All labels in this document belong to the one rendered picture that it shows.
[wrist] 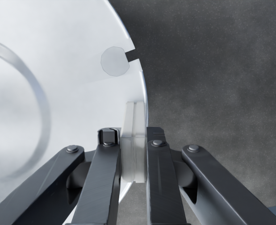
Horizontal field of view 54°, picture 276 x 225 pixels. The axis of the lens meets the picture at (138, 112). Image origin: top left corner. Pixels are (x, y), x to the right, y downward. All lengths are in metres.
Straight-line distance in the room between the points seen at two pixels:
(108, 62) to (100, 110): 0.04
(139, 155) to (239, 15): 0.43
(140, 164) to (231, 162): 0.48
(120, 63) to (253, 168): 0.49
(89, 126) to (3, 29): 0.10
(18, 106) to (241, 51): 0.43
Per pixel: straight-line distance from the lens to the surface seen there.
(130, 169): 0.16
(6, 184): 0.28
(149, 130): 0.18
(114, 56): 0.21
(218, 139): 0.60
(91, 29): 0.21
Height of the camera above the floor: 0.52
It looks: 71 degrees down
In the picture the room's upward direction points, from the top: 177 degrees counter-clockwise
